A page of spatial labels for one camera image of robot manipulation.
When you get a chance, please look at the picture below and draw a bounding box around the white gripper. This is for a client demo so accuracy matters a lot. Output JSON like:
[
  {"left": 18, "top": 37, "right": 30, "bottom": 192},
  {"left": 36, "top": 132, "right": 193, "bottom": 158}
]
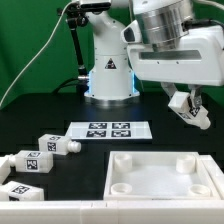
[{"left": 127, "top": 25, "right": 224, "bottom": 108}]

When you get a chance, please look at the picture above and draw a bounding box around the white square tabletop tray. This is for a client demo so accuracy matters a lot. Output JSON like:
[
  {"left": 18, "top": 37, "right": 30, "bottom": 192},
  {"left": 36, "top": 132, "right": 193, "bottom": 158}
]
[{"left": 103, "top": 151, "right": 221, "bottom": 200}]

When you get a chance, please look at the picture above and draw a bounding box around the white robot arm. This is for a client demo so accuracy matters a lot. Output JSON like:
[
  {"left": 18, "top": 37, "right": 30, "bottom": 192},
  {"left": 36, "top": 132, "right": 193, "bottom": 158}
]
[{"left": 85, "top": 0, "right": 224, "bottom": 105}]

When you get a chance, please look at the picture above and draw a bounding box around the white marker plate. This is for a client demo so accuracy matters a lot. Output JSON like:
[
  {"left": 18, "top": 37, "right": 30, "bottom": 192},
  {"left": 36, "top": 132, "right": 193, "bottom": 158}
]
[{"left": 66, "top": 121, "right": 152, "bottom": 140}]

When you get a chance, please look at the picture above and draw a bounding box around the white obstacle fence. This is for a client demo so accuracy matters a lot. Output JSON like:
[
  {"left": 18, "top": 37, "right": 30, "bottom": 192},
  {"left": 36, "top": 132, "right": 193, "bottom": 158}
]
[{"left": 0, "top": 156, "right": 224, "bottom": 224}]

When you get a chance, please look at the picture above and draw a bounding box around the black cable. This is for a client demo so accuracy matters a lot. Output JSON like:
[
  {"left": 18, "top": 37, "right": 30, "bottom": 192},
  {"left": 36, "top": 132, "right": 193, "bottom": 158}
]
[{"left": 51, "top": 78, "right": 84, "bottom": 94}]

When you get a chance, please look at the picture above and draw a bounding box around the black camera stand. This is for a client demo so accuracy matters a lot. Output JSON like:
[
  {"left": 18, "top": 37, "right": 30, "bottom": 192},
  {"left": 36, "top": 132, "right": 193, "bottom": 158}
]
[{"left": 53, "top": 0, "right": 111, "bottom": 94}]

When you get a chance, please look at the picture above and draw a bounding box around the white cable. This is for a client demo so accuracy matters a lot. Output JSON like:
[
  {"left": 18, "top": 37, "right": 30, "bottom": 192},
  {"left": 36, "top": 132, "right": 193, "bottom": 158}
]
[{"left": 0, "top": 0, "right": 78, "bottom": 109}]

